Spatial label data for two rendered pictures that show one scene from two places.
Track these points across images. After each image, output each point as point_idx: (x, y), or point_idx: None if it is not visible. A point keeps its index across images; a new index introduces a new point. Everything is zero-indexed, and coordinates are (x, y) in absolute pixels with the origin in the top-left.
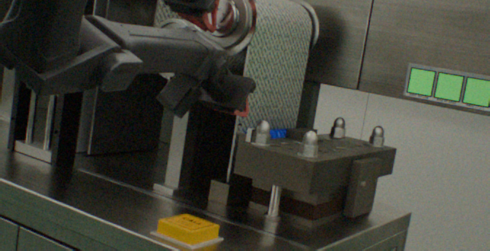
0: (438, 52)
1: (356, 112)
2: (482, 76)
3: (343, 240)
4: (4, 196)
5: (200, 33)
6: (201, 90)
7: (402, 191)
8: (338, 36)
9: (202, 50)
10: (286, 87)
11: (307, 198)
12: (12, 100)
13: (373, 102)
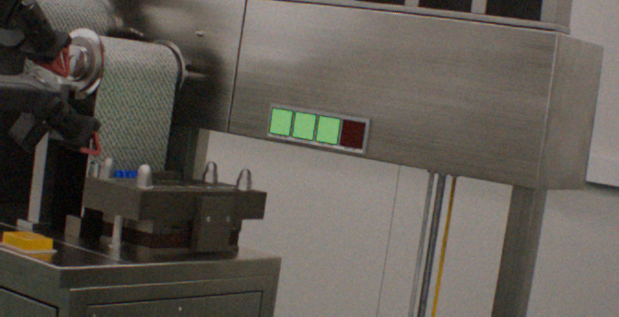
0: (296, 92)
1: (385, 190)
2: (331, 113)
3: (171, 263)
4: None
5: (40, 77)
6: (54, 130)
7: (446, 299)
8: (210, 77)
9: (34, 91)
10: (146, 129)
11: (145, 228)
12: None
13: (406, 174)
